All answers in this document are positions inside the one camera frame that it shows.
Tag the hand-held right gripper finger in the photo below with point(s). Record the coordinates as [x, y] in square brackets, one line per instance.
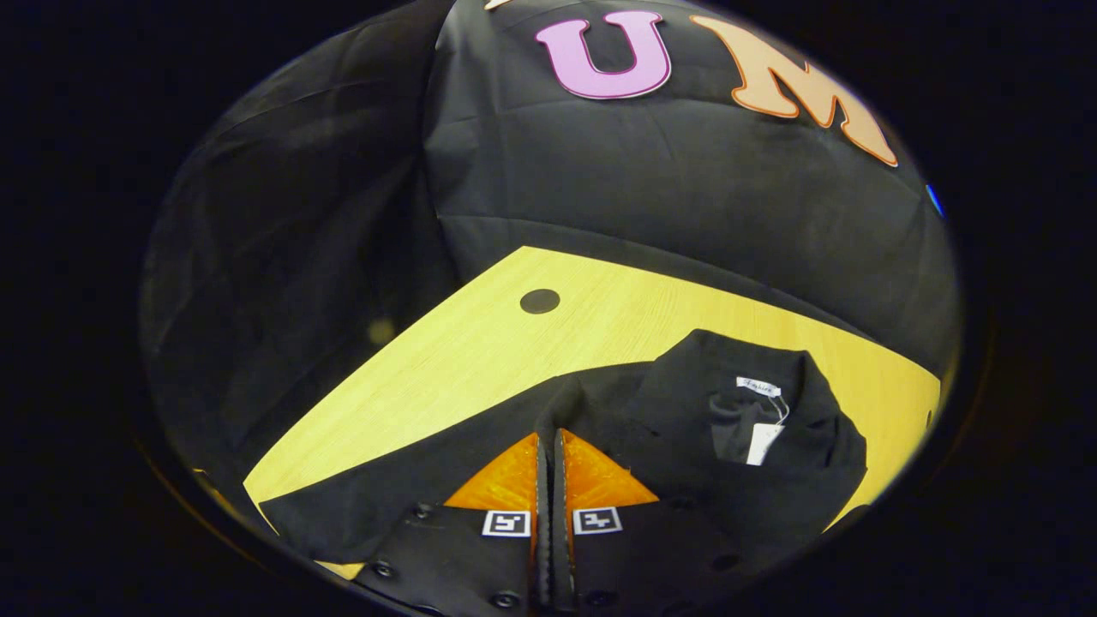
[561, 548]
[542, 548]

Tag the black buttoned cardigan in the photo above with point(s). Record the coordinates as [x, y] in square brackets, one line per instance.
[686, 411]

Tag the black round table grommet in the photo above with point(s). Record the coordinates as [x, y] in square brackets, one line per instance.
[540, 301]

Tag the black backdrop cloth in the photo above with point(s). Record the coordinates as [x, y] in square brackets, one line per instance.
[643, 188]

